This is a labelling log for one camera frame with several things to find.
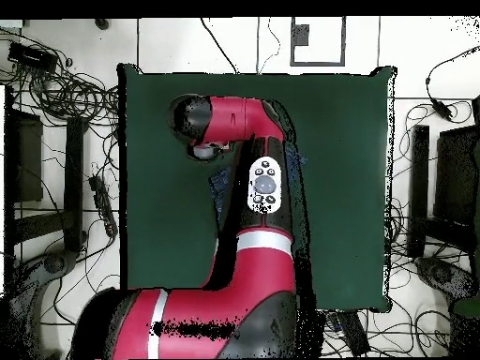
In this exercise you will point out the blue denim jeans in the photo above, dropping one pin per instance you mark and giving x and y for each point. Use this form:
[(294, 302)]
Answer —
[(219, 183)]

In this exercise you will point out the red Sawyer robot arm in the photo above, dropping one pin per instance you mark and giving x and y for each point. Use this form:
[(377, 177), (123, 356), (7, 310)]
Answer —
[(258, 270)]

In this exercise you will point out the black flat box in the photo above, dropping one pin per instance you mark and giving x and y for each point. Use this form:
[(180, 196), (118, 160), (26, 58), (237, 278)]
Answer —
[(457, 172), (26, 157)]

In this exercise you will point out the dark green table cloth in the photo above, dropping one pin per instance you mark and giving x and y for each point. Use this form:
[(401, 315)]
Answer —
[(345, 187)]

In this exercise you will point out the black upright bar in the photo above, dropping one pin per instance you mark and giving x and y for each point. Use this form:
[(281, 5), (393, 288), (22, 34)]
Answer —
[(419, 187), (74, 180)]

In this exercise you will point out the long black power strip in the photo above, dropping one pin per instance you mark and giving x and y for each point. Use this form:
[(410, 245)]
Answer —
[(350, 333)]

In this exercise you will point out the black power adapter box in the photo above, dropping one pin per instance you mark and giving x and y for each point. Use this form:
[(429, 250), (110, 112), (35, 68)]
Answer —
[(32, 57)]

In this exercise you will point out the grey square floor frame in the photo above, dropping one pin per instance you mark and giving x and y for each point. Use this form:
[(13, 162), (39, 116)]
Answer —
[(318, 63)]

